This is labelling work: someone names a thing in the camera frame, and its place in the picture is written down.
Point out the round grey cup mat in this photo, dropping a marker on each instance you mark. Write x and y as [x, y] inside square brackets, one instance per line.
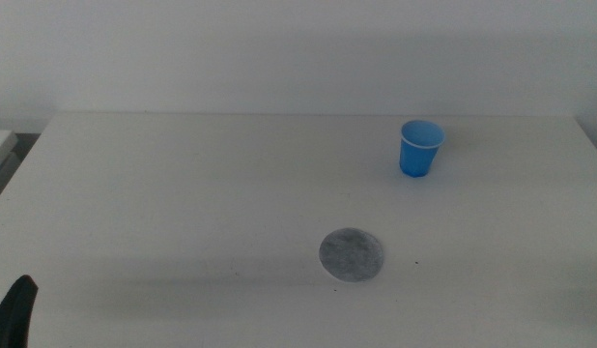
[351, 254]

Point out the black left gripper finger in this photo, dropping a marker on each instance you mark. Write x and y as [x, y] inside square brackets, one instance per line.
[13, 314]

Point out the blue plastic cup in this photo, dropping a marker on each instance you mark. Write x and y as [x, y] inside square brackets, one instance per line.
[415, 157]

